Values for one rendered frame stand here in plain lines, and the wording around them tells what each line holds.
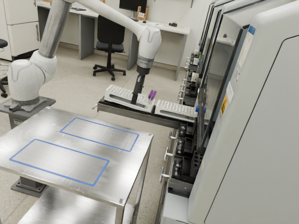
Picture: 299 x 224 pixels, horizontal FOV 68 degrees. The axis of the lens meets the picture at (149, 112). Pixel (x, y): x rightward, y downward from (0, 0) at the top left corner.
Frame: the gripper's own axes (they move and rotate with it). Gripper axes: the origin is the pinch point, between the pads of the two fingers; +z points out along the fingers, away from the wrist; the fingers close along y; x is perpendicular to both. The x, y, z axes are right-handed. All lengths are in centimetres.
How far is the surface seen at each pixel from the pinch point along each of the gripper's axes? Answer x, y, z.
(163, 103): 16.6, -1.0, -1.1
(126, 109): -3.2, 6.3, 6.8
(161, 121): 18.9, 6.8, 6.5
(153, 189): 31, -13, 84
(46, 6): -242, -280, 23
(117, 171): 9, 58, 4
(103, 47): -106, -221, 45
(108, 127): -5.4, 30.6, 5.5
